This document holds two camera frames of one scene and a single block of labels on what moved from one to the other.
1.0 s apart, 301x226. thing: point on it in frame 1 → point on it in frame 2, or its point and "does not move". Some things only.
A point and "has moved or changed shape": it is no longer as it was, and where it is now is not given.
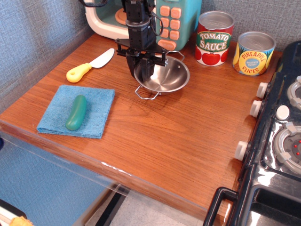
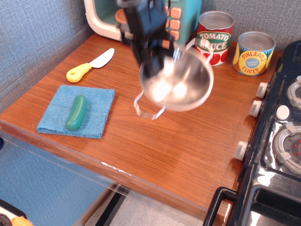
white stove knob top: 261,90 does not move
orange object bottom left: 20,221 does not move
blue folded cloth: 96,117 does not move
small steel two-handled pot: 166,78 has moved or changed shape
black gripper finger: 132,62 → 141,53
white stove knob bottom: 241,150 does not move
